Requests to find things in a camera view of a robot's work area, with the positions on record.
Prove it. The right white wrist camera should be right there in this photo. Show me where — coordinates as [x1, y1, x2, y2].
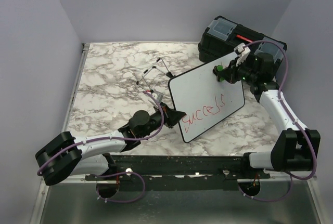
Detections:
[234, 43, 251, 66]

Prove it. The black wire easel stand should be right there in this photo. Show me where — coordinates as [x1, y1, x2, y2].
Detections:
[134, 57, 177, 99]

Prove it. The black front mounting rail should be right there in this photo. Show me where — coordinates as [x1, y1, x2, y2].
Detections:
[80, 153, 270, 197]

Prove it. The white whiteboard with red writing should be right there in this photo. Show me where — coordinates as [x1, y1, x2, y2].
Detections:
[168, 53, 245, 143]

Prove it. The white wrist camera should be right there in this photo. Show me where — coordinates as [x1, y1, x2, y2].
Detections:
[234, 43, 251, 66]
[148, 90, 164, 104]

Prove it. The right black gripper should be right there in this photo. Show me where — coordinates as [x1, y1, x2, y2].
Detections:
[218, 57, 258, 85]

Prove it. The aluminium frame extrusion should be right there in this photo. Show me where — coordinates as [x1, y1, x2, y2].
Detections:
[30, 43, 90, 223]

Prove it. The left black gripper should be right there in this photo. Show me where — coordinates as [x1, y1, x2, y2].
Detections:
[139, 102, 186, 139]

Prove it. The black plastic toolbox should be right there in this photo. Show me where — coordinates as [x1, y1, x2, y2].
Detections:
[198, 16, 287, 83]

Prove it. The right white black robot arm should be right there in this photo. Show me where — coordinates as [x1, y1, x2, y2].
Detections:
[213, 52, 321, 180]

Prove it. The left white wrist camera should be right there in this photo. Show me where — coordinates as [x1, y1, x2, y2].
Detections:
[148, 90, 164, 104]

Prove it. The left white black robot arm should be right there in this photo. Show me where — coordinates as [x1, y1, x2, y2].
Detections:
[35, 103, 186, 186]

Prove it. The green black whiteboard eraser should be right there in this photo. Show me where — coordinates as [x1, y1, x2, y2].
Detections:
[213, 65, 226, 82]

